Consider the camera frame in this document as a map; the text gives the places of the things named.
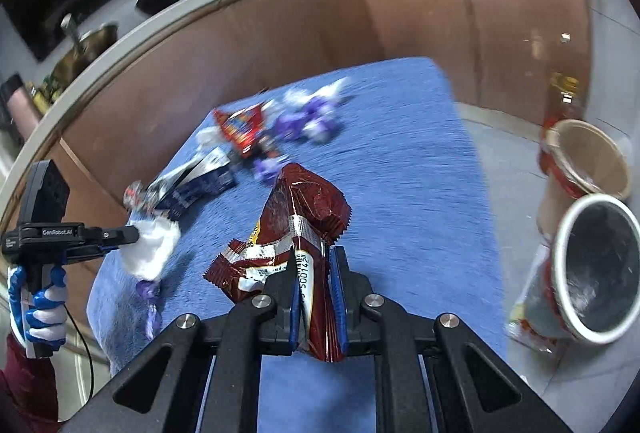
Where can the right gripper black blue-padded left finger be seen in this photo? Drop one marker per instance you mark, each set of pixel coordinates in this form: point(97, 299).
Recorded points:
point(200, 375)

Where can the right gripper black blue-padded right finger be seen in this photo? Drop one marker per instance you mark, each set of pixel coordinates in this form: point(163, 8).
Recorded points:
point(431, 375)

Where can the small red candy wrapper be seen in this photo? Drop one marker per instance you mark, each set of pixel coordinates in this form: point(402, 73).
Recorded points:
point(139, 201)

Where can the white tissue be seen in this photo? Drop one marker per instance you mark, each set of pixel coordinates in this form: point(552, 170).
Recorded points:
point(146, 258)

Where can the blue white milk carton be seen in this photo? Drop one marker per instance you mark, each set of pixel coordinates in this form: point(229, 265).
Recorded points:
point(206, 174)

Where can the dark red snack bag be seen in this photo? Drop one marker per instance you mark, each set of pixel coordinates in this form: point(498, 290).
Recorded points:
point(303, 216)

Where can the red orange snack bag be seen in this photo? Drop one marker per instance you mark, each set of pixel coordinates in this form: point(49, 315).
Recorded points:
point(241, 128)

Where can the purple white wrapper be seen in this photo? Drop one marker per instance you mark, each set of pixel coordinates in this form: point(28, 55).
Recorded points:
point(309, 114)

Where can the red sleeved left forearm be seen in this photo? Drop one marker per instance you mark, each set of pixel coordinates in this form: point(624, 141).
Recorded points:
point(29, 399)

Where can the white rimmed metal trash bin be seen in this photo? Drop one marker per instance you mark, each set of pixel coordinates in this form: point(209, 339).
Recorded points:
point(594, 269)

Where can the wooden beige trash bin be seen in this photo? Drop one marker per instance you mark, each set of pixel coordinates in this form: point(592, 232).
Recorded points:
point(578, 159)

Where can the brown kitchen cabinet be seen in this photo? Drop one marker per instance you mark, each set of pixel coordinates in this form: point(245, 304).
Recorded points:
point(128, 113)

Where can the blue white gloved left hand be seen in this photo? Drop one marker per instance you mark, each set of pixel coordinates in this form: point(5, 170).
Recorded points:
point(38, 324)

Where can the pink thermos flask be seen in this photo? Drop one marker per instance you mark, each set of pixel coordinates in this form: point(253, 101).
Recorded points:
point(20, 105)

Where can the brass metal pot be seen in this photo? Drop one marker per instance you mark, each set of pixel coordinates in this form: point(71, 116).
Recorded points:
point(86, 48)

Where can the blue towel cloth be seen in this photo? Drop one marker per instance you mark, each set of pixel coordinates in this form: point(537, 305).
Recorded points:
point(421, 231)

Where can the cooking oil bottle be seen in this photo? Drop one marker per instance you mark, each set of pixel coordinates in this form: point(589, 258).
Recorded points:
point(564, 101)

